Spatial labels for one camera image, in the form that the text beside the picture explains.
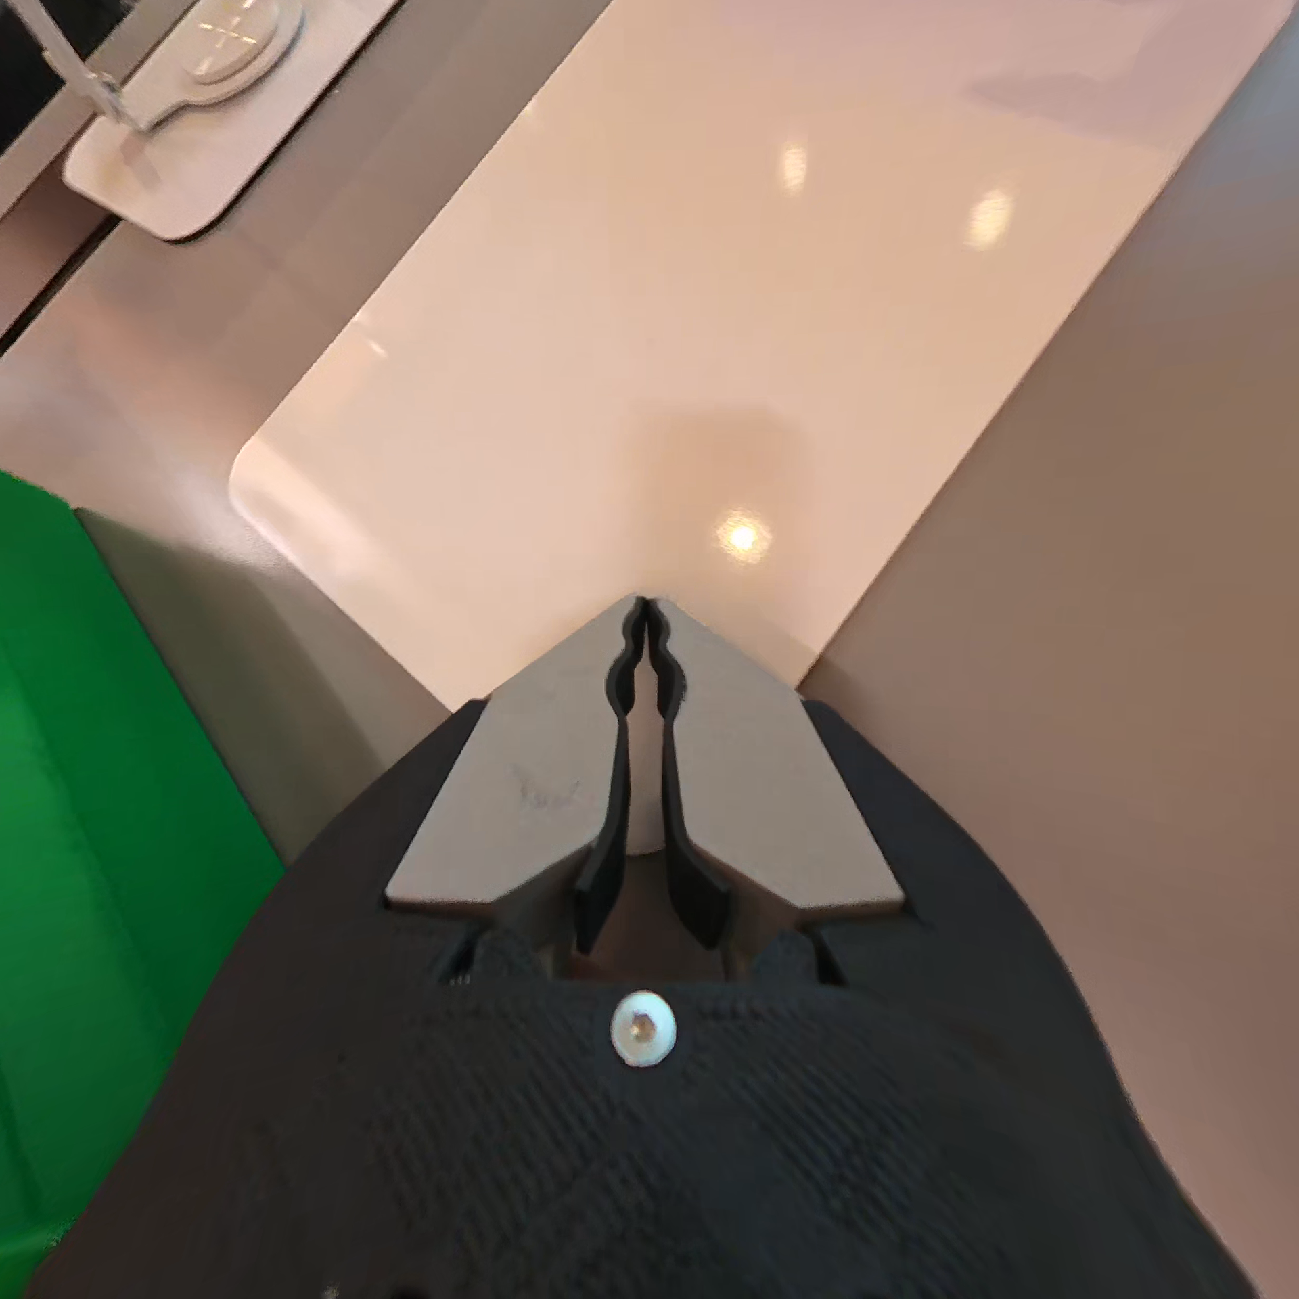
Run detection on white whiteboard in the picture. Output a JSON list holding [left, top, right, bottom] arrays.
[[231, 0, 1296, 714]]

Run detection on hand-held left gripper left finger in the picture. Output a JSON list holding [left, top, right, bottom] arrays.
[[386, 595, 651, 956]]

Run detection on green plastic bin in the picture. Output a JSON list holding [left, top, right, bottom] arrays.
[[0, 472, 289, 1299]]

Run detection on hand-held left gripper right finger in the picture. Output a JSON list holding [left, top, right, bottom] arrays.
[[646, 595, 907, 944]]

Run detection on clear acrylic stand foot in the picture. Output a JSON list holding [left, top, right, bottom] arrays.
[[15, 0, 307, 133]]

